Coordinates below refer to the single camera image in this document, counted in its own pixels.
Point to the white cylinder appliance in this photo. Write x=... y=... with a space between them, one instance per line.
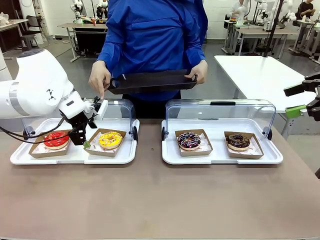
x=2 y=60

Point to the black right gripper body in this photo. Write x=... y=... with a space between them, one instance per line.
x=314 y=100

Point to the clear plastic display lid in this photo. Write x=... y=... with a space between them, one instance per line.
x=220 y=112
x=122 y=110

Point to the white side table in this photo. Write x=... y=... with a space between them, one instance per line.
x=255 y=75

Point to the chocolate donut with coloured sprinkles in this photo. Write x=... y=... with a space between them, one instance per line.
x=188 y=141

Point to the dark chocolate donut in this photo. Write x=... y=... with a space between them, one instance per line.
x=238 y=142

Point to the black serving tray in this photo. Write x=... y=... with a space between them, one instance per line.
x=150 y=82

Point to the chocolate sprinkled donut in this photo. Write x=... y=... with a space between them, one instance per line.
x=206 y=147

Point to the chocolate glazed donut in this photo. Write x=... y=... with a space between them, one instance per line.
x=256 y=150

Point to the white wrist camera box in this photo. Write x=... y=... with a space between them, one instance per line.
x=102 y=109

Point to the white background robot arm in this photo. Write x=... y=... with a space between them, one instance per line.
x=77 y=11

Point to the black stand pole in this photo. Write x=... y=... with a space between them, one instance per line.
x=272 y=27

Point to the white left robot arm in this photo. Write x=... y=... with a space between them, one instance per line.
x=37 y=75

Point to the yellow glazed sprinkle donut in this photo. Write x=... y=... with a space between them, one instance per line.
x=110 y=140

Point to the red glazed donut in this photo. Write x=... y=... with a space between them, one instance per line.
x=47 y=153
x=56 y=140

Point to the background person in white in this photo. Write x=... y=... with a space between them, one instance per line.
x=237 y=10

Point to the brown background table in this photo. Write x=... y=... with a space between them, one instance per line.
x=75 y=26

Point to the person's left hand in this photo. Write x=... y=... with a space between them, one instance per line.
x=202 y=71

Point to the person in blue jacket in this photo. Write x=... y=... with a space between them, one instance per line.
x=152 y=37

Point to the background person in black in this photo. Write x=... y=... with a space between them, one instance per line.
x=306 y=12

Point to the person's right hand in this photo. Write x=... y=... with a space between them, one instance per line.
x=98 y=76

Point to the grey background work table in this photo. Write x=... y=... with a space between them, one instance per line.
x=260 y=32

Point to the white plastic display tray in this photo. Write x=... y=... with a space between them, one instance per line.
x=217 y=157
x=75 y=160

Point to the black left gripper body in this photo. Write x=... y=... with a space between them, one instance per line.
x=76 y=122

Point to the black office chair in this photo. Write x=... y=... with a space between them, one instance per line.
x=31 y=32

